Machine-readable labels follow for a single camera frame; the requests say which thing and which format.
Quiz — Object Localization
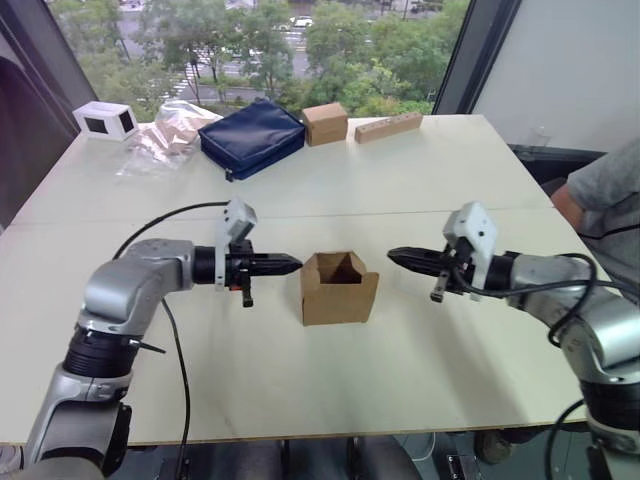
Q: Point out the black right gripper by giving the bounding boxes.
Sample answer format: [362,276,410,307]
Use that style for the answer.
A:
[388,238,477,304]

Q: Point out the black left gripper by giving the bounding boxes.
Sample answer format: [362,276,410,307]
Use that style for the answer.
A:
[224,239,304,309]

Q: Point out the small cardboard box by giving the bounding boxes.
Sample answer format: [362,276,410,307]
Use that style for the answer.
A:
[298,251,380,327]

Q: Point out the closed brown cardboard box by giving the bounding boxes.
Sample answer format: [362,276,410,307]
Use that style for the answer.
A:
[300,102,349,148]

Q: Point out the white box with black windows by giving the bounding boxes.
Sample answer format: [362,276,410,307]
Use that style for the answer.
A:
[72,101,140,144]

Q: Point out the navy blue zip pouch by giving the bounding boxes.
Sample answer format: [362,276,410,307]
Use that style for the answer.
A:
[197,99,307,183]

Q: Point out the wooden block with holes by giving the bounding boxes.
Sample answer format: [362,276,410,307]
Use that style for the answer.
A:
[354,112,424,145]

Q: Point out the clear plastic bag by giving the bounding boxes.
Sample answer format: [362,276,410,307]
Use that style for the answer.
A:
[114,99,224,179]

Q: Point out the grey shoe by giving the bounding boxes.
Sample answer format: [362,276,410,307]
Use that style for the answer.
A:
[473,429,514,466]

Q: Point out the person in grey shirt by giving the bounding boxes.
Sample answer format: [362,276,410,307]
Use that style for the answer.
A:
[567,138,640,296]

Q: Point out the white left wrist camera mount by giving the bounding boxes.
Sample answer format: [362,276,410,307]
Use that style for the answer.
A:
[214,196,259,292]

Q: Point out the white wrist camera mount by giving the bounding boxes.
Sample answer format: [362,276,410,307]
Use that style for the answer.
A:
[443,201,499,304]
[214,196,259,292]

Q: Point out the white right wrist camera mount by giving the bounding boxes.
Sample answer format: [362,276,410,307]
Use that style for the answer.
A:
[443,201,499,304]

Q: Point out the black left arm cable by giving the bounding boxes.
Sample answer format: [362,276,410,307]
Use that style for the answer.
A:
[112,200,231,480]

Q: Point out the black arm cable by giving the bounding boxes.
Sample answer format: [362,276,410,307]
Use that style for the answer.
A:
[449,252,601,480]
[112,200,231,480]

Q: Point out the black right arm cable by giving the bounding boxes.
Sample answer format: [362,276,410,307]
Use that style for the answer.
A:
[449,252,601,480]

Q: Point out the dark window frame pillar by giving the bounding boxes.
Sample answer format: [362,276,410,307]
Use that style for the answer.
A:
[432,0,524,116]
[0,0,100,151]

